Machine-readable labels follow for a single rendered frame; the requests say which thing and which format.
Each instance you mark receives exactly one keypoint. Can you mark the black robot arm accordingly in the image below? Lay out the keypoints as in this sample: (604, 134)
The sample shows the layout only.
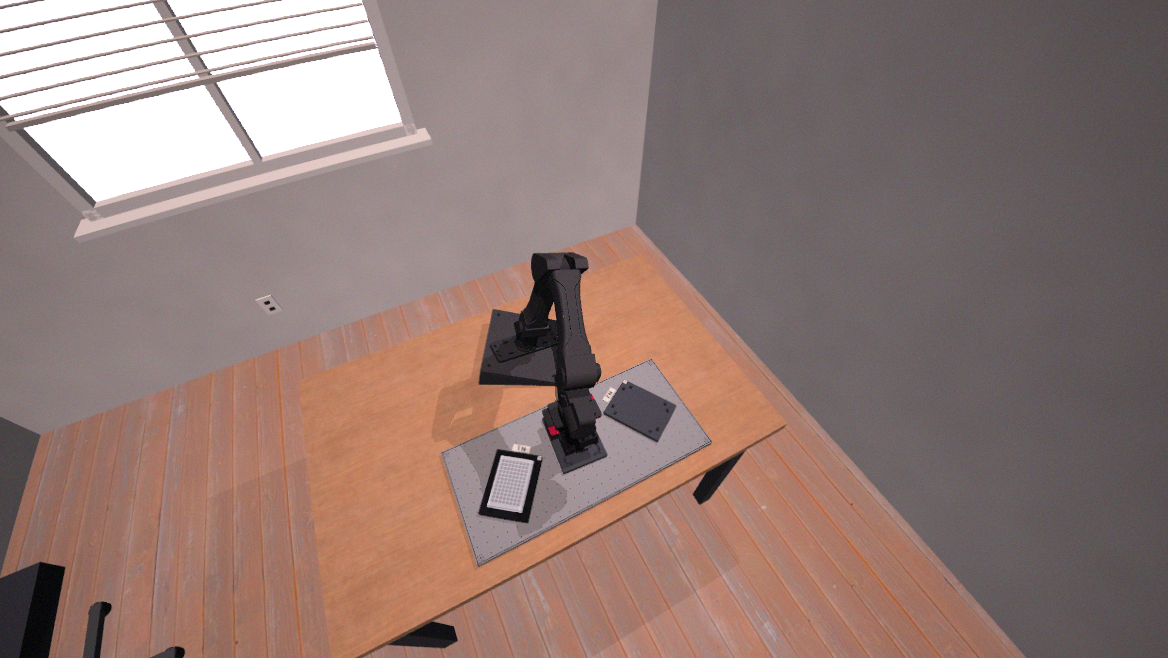
(577, 370)

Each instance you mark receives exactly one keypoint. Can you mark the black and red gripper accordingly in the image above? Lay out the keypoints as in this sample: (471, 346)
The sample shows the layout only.
(552, 408)

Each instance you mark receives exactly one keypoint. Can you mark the white well plate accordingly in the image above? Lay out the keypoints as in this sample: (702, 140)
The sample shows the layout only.
(507, 479)

